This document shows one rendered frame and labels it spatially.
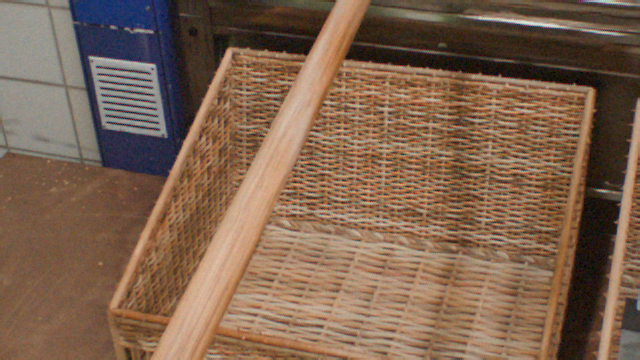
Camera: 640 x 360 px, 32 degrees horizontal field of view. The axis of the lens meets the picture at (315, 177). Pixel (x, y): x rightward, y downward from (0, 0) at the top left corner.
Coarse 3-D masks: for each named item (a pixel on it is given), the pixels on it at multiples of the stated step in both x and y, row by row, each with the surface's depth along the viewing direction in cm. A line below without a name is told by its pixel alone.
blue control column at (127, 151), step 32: (96, 0) 175; (128, 0) 173; (160, 0) 173; (96, 32) 179; (128, 32) 177; (160, 64) 179; (96, 96) 187; (96, 128) 191; (128, 160) 193; (160, 160) 191
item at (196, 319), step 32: (352, 0) 106; (320, 32) 102; (352, 32) 103; (320, 64) 97; (288, 96) 93; (320, 96) 94; (288, 128) 89; (256, 160) 86; (288, 160) 87; (256, 192) 83; (224, 224) 80; (256, 224) 81; (224, 256) 77; (192, 288) 75; (224, 288) 75; (192, 320) 72; (160, 352) 70; (192, 352) 71
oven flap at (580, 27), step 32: (224, 0) 165; (256, 0) 164; (288, 0) 162; (320, 0) 161; (384, 0) 160; (416, 0) 158; (448, 0) 157; (512, 32) 153; (544, 32) 152; (576, 32) 150; (608, 32) 149
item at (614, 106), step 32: (384, 64) 172; (416, 64) 170; (448, 64) 169; (384, 96) 173; (608, 96) 162; (448, 128) 171; (608, 128) 163; (544, 160) 168; (608, 160) 165; (608, 192) 164
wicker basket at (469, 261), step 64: (256, 64) 171; (192, 128) 162; (256, 128) 175; (320, 128) 171; (384, 128) 168; (512, 128) 162; (576, 128) 159; (192, 192) 163; (320, 192) 175; (384, 192) 172; (576, 192) 146; (192, 256) 167; (256, 256) 172; (320, 256) 172; (384, 256) 171; (448, 256) 170; (512, 256) 168; (128, 320) 143; (256, 320) 161; (320, 320) 160; (384, 320) 160; (448, 320) 159; (512, 320) 158
